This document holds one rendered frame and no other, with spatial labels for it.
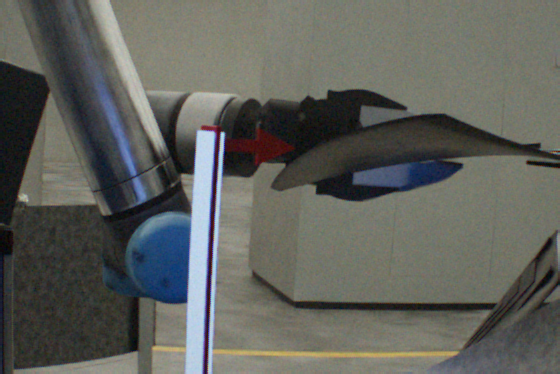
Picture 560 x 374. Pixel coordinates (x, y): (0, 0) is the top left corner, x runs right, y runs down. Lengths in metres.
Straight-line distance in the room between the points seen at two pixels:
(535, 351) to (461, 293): 6.41
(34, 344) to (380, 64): 4.68
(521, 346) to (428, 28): 6.24
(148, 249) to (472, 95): 6.36
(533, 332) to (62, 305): 1.90
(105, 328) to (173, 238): 1.93
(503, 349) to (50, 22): 0.45
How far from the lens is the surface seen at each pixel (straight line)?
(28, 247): 2.59
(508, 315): 1.04
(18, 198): 1.32
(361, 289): 7.05
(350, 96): 0.95
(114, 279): 1.05
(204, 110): 1.00
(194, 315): 0.74
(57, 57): 0.89
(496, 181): 7.29
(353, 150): 0.80
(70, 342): 2.72
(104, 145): 0.89
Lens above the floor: 1.20
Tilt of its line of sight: 3 degrees down
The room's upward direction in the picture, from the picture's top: 4 degrees clockwise
